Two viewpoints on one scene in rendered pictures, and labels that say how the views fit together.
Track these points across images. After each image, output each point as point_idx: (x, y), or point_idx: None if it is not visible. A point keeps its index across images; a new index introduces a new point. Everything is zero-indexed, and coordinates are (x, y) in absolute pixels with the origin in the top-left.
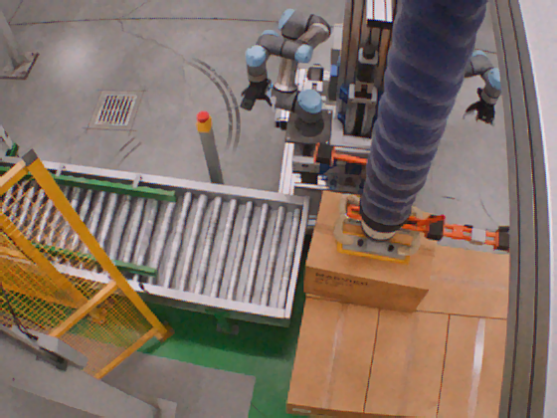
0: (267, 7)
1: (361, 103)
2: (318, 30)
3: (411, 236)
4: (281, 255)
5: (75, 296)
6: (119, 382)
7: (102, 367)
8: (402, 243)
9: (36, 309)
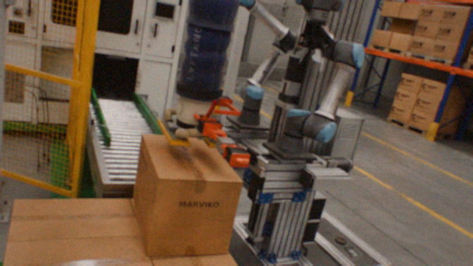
0: (364, 209)
1: (279, 105)
2: (279, 22)
3: (205, 169)
4: None
5: (74, 131)
6: (17, 196)
7: (28, 188)
8: (187, 138)
9: (62, 161)
